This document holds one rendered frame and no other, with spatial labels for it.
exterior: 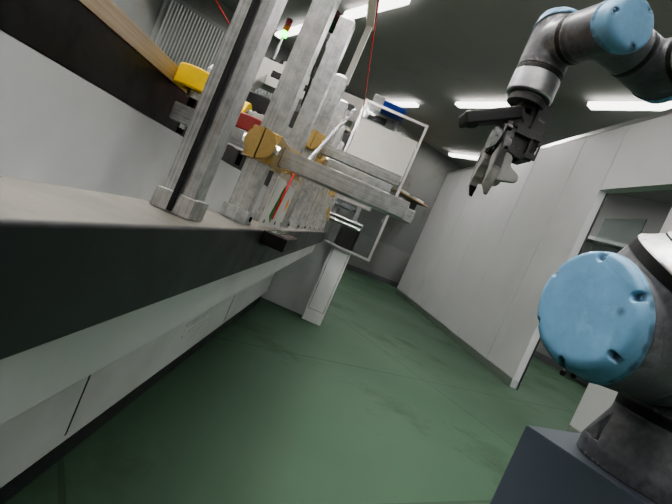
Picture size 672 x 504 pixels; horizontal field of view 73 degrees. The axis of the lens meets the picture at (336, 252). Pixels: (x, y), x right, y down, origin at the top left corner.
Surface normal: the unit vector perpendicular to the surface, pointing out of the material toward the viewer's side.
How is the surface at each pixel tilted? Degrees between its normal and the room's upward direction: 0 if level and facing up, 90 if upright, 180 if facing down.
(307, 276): 90
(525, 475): 90
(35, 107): 90
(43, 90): 90
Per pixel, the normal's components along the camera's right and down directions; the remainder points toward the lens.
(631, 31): 0.26, 0.16
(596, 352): -0.90, -0.29
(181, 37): 0.52, 0.27
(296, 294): -0.02, 0.04
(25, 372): 0.92, 0.40
